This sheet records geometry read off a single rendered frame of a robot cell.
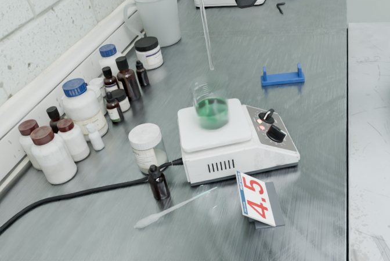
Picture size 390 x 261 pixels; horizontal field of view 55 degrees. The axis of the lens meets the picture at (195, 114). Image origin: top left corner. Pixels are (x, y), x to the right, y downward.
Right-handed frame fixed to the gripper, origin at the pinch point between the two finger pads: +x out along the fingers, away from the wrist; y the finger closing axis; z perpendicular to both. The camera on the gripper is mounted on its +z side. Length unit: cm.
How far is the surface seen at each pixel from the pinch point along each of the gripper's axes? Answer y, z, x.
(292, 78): -21.8, -33.7, -19.0
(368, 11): -117, -65, -82
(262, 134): 2.5, -28.6, -6.8
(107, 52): -32.8, -24.0, 23.7
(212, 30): -60, -35, -4
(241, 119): 0.7, -25.9, -3.7
